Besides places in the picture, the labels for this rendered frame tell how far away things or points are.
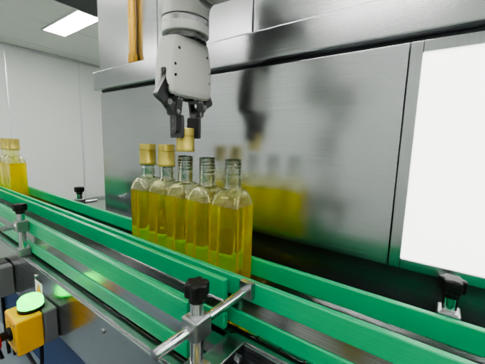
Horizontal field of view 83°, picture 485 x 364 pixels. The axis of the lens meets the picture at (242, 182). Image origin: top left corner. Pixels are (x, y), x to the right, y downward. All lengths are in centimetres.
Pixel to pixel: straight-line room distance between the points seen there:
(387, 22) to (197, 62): 31
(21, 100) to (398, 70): 626
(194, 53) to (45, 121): 606
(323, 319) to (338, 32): 44
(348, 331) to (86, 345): 46
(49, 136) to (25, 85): 94
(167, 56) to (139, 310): 41
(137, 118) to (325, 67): 60
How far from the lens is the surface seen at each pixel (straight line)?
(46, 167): 654
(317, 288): 47
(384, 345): 39
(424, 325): 45
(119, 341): 53
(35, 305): 72
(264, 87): 58
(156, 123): 86
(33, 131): 646
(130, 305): 51
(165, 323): 45
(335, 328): 40
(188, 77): 52
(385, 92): 50
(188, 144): 52
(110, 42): 110
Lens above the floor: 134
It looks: 8 degrees down
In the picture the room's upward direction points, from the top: 2 degrees clockwise
